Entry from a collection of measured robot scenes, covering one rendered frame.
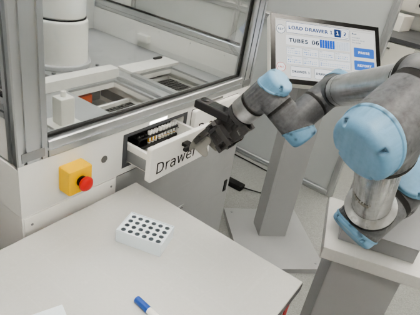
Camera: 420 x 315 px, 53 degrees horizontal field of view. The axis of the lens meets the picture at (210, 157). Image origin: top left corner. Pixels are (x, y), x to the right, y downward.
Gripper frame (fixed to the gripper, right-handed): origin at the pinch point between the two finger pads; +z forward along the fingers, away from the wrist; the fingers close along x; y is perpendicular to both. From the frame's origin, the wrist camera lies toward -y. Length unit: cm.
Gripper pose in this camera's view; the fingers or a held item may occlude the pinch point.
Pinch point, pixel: (194, 144)
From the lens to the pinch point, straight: 124.6
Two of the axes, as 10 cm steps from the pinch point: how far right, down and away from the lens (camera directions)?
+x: 5.9, -3.1, 7.5
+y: 5.6, 8.2, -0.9
